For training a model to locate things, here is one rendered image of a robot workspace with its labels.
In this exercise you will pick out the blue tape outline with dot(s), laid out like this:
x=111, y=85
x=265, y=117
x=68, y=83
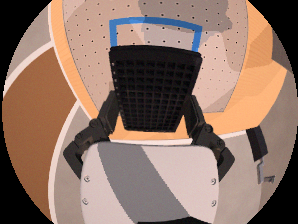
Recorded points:
x=155, y=20

